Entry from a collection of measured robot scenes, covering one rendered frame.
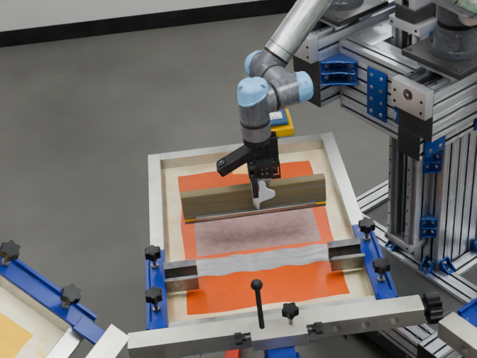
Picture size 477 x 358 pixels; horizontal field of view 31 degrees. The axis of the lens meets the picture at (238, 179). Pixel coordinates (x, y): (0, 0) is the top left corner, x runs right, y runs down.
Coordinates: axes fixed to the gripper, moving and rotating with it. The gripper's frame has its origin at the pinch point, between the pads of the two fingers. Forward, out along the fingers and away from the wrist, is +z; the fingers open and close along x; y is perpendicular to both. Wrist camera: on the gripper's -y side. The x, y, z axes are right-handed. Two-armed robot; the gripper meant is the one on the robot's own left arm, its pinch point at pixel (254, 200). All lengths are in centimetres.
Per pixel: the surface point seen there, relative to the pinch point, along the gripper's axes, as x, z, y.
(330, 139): 39.7, 10.2, 27.6
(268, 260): -9.9, 12.8, 1.7
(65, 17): 351, 94, -93
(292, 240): -2.2, 13.5, 9.1
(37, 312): -42, -9, -52
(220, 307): -24.4, 13.4, -12.4
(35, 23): 351, 96, -113
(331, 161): 27.8, 10.2, 25.6
